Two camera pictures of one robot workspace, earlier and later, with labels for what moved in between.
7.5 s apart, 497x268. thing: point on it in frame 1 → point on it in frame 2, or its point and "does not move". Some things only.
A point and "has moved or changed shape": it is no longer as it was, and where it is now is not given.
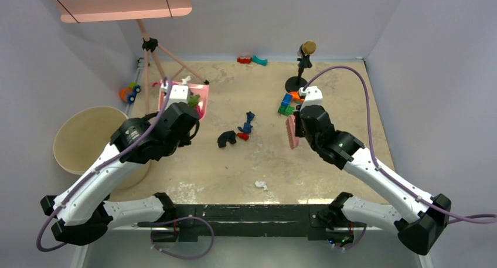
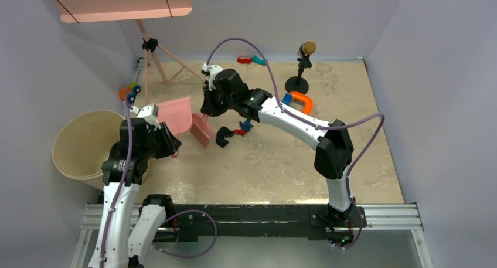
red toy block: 244,59 does not move
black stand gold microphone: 293,84 does not move
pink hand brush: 290,123 has moved or changed shape
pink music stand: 92,4 does not move
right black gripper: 298,132 → 209,106
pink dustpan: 201,90 has moved or changed shape
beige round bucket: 85,136 does not move
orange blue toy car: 128,94 does not move
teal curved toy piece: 262,62 does not move
